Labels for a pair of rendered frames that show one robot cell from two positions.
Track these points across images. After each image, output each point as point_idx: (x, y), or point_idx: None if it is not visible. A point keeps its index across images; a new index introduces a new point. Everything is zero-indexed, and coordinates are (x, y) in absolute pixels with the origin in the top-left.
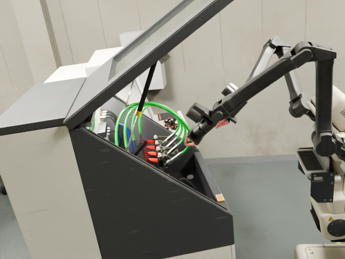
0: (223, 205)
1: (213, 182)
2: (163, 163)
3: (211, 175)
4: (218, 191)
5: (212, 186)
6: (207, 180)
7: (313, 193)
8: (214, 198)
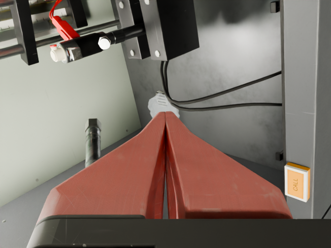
0: (299, 209)
1: (305, 76)
2: (92, 52)
3: (315, 10)
4: (306, 142)
5: (294, 103)
6: (286, 46)
7: None
8: (284, 164)
